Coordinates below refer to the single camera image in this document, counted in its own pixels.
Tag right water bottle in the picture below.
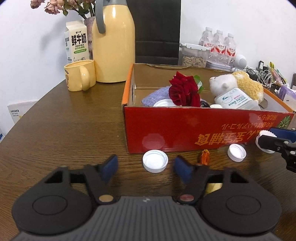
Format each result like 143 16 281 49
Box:
224 33 236 66

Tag purple knitted cloth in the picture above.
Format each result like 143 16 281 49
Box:
142 86 170 107

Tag water bottle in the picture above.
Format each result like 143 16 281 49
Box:
212 30 225 63
224 33 236 66
199 27 213 47

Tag white milk carton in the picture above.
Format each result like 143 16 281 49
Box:
65 21 89 63

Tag red orange cardboard box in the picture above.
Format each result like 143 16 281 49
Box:
121 63 295 154

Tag middle water bottle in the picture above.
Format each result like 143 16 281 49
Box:
212 30 225 63

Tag black paper bag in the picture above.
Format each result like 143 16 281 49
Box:
127 0 181 65

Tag left water bottle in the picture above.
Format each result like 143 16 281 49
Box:
199 27 213 47

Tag white wet wipes pack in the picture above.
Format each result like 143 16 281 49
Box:
214 88 261 110

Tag red artificial rose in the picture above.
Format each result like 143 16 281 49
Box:
169 71 204 108

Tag yellow thermos jug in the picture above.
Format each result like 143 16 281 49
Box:
92 0 135 83

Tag glass flower vase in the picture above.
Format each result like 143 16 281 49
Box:
84 16 95 59

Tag yellow ceramic mug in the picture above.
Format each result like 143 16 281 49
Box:
64 60 96 92

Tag orange flower petal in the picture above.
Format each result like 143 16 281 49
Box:
200 149 210 165

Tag white plastic lid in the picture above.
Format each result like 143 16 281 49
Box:
153 99 176 107
255 130 277 154
142 150 169 173

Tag clear container with seeds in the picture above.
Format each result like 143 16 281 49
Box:
180 43 210 68

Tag tangled white cables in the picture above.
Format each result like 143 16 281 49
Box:
245 67 275 88

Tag purple tissue pack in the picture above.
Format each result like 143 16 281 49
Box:
278 85 296 106

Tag white yellow plush sheep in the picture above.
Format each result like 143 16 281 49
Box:
209 70 264 103

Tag small white cap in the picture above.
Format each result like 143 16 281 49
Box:
227 144 246 162

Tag dried pink flower bouquet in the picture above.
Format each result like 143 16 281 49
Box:
30 0 96 19

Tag white box near wall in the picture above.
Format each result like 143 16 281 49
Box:
8 100 38 124

